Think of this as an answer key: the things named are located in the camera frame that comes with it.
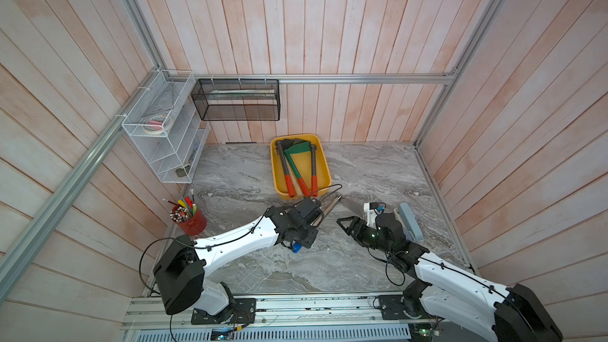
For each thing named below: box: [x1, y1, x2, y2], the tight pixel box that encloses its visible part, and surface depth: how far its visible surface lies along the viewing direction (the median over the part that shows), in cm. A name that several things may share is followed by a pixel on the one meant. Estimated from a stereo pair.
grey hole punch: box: [393, 201, 424, 242], surface depth 90 cm
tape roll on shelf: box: [142, 113, 172, 135], surface depth 75 cm
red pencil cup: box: [162, 189, 208, 236], surface depth 86 cm
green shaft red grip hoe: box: [283, 141, 312, 198], surface depth 116 cm
